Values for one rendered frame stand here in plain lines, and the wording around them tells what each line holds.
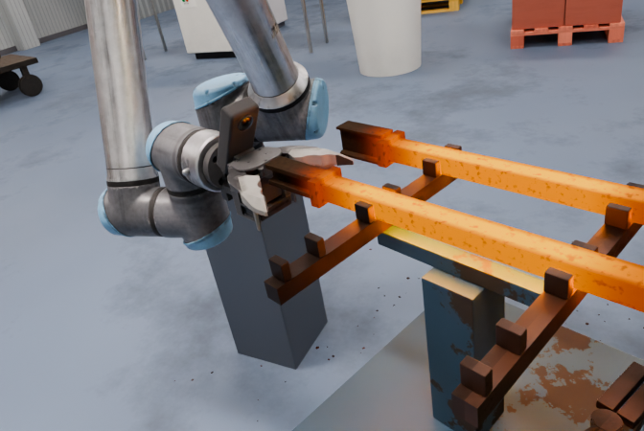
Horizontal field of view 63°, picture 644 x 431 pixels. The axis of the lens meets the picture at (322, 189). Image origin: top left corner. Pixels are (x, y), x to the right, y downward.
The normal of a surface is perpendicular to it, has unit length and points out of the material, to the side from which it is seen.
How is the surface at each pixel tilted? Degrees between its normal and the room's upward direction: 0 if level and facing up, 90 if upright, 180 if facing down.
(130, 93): 80
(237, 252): 90
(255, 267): 90
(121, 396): 0
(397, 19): 94
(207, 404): 0
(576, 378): 0
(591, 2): 90
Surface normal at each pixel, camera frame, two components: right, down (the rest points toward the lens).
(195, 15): -0.43, 0.48
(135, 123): 0.65, 0.09
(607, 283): -0.70, 0.43
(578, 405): -0.15, -0.88
